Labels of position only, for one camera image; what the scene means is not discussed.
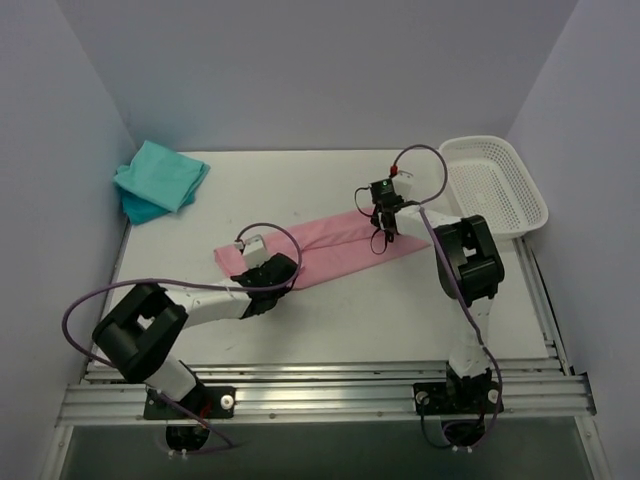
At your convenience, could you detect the pink t-shirt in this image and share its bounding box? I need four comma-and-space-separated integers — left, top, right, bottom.
212, 207, 432, 294

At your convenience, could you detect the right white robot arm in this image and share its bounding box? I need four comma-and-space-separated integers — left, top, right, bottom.
368, 177, 505, 413

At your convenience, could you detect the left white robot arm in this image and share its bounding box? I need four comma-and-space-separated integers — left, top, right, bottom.
92, 253, 299, 419

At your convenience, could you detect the white perforated plastic basket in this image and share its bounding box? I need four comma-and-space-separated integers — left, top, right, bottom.
439, 135, 549, 241

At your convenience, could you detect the teal folded t-shirt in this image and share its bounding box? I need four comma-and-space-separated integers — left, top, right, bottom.
113, 141, 210, 225

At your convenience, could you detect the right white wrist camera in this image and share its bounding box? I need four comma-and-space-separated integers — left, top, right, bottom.
391, 170, 414, 201

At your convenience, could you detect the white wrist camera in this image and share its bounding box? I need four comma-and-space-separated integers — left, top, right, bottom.
233, 234, 270, 270
391, 170, 414, 201

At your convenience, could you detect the black thin wire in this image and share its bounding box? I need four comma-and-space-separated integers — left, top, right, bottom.
354, 184, 396, 255

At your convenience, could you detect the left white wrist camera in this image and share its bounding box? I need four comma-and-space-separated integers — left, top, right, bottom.
233, 234, 270, 270

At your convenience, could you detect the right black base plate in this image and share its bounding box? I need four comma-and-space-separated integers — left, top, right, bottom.
412, 382, 504, 416

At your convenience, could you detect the aluminium rail frame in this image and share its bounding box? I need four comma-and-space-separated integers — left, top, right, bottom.
42, 240, 610, 479

